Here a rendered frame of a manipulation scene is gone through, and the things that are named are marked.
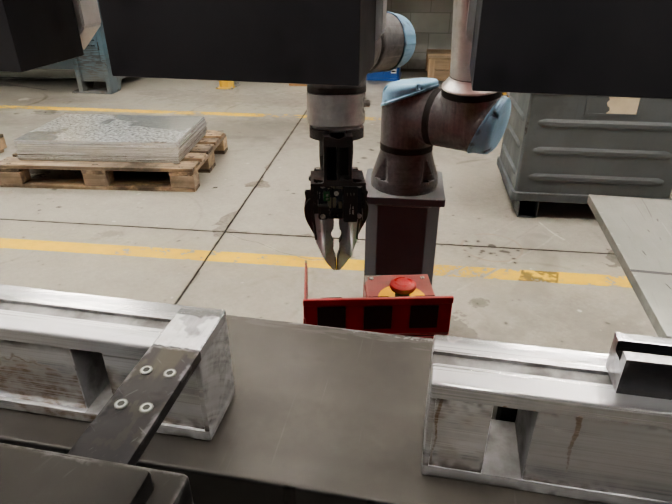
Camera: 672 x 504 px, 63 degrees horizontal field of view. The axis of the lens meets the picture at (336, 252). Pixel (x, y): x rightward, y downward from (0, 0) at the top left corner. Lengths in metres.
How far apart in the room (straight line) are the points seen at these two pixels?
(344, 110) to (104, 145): 2.93
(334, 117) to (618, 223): 0.34
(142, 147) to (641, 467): 3.22
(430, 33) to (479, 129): 5.81
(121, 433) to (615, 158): 2.89
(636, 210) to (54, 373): 0.58
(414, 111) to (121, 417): 0.92
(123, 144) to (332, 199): 2.86
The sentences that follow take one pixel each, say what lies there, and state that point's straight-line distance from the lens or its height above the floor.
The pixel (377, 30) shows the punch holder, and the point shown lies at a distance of 0.36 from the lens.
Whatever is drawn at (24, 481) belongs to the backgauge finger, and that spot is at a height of 1.03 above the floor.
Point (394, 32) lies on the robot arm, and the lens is 0.77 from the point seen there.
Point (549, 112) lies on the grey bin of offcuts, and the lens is 2.91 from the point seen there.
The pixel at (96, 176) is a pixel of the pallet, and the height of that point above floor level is 0.08.
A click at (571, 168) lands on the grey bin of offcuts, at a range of 3.03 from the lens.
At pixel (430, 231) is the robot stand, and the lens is 1.24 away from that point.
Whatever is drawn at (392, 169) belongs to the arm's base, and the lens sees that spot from 1.19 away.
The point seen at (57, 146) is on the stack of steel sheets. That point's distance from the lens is 3.68.
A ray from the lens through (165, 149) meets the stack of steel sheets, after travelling 3.41.
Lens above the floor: 1.24
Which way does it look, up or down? 29 degrees down
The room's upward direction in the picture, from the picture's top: straight up
